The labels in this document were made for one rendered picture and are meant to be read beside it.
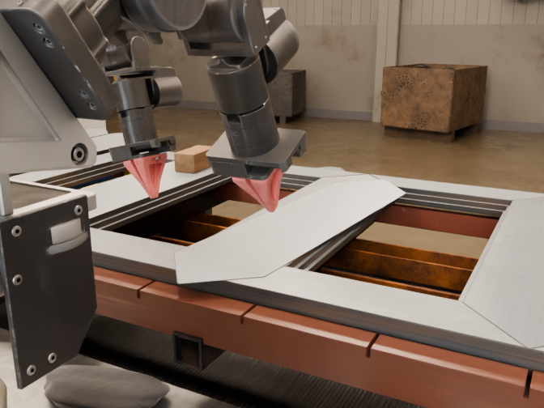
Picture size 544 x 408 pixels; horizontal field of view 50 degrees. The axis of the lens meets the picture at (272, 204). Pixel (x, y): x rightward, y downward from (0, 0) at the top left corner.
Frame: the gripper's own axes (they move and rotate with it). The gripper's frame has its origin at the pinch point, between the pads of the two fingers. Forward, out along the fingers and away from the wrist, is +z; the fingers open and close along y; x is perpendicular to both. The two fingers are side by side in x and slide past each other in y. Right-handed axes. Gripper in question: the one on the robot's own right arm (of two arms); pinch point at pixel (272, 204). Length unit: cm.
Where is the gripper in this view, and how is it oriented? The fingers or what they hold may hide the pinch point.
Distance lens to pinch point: 72.6
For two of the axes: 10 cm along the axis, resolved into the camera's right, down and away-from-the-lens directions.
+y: -8.8, -1.2, 4.5
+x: -4.2, 6.4, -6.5
